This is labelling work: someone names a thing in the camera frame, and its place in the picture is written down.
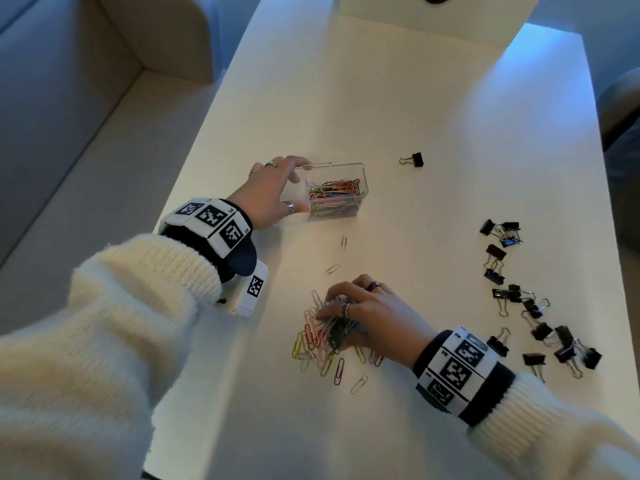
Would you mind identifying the long beige sofa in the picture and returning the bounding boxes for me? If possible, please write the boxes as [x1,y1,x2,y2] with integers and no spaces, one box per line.
[0,0,221,335]

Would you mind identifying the group of black binder clips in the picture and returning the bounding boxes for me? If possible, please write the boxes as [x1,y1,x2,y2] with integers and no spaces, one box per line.
[479,218,603,383]

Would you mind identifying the transparent box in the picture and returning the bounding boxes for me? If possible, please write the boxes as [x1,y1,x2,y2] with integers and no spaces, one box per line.
[279,162,370,221]

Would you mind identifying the left marker wristband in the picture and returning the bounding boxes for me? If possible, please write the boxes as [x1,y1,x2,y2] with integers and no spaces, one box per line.
[159,197,259,285]

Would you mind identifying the person's left hand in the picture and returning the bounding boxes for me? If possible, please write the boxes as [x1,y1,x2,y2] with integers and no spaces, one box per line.
[225,155,313,231]

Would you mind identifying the pile of coloured paper clips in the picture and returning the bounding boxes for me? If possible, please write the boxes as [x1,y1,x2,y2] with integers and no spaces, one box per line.
[307,178,367,218]
[291,234,386,395]

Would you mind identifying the white socket panel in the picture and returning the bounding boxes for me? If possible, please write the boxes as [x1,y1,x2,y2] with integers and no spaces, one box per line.
[333,0,545,48]

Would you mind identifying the person's right hand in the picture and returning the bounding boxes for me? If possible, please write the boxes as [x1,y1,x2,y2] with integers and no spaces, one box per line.
[315,274,439,368]

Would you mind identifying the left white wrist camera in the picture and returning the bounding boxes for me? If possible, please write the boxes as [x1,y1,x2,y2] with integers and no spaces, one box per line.
[217,259,269,318]

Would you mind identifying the marker wristband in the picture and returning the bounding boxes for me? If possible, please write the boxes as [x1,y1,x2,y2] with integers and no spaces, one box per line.
[412,328,516,428]
[159,197,259,285]

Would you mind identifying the person's left forearm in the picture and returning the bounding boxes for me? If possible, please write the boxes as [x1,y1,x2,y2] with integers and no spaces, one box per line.
[0,233,223,480]

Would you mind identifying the right marker wristband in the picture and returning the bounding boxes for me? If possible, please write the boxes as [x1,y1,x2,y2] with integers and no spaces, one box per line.
[412,328,516,428]

